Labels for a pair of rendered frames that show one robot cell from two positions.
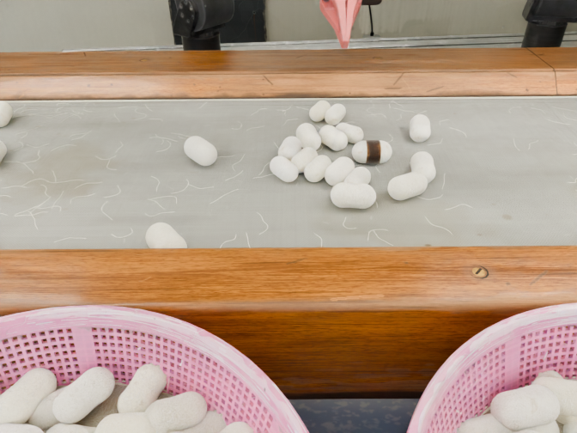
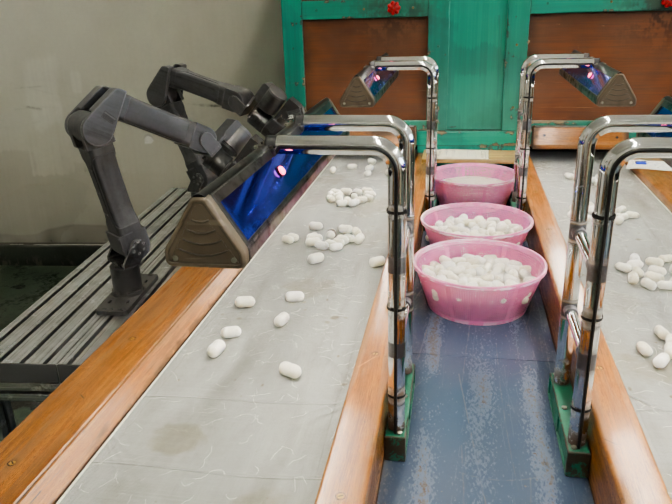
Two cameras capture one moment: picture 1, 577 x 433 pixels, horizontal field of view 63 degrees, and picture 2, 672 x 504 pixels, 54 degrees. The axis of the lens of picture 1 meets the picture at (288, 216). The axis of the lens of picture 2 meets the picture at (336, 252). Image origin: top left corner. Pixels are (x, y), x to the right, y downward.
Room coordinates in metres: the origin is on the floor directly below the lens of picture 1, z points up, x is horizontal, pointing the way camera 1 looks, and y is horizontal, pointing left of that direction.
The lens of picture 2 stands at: (0.10, 1.39, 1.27)
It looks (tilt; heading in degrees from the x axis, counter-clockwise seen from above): 21 degrees down; 281
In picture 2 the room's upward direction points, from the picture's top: 2 degrees counter-clockwise
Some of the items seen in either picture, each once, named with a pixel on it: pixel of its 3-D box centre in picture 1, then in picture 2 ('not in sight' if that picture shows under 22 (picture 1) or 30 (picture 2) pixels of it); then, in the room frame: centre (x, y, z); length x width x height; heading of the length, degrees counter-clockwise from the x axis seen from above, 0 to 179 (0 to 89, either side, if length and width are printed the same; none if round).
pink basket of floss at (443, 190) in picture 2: not in sight; (473, 188); (0.04, -0.61, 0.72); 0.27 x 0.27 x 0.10
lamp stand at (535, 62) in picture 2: not in sight; (553, 143); (-0.15, -0.43, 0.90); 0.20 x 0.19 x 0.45; 90
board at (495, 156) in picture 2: not in sight; (472, 156); (0.04, -0.83, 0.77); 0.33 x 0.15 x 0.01; 0
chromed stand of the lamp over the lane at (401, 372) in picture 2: not in sight; (345, 281); (0.25, 0.54, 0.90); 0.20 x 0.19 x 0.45; 90
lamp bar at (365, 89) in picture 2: not in sight; (373, 76); (0.33, -0.44, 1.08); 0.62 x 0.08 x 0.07; 90
